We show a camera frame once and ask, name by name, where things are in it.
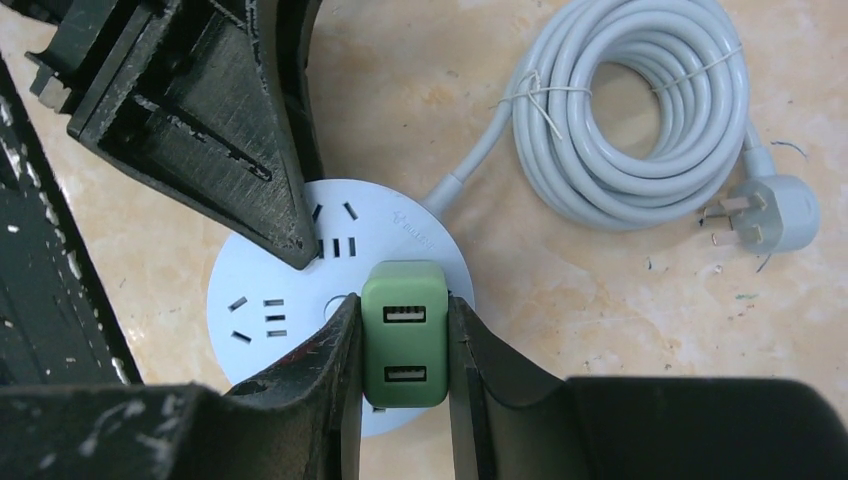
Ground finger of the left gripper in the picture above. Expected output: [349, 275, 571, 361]
[52, 0, 318, 270]
[254, 0, 324, 183]

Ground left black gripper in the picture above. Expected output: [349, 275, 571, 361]
[0, 0, 144, 387]

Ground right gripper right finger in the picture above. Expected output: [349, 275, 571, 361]
[448, 297, 847, 479]

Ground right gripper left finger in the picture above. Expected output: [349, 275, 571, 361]
[1, 294, 363, 479]

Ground round light blue power socket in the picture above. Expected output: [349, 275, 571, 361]
[207, 179, 474, 436]

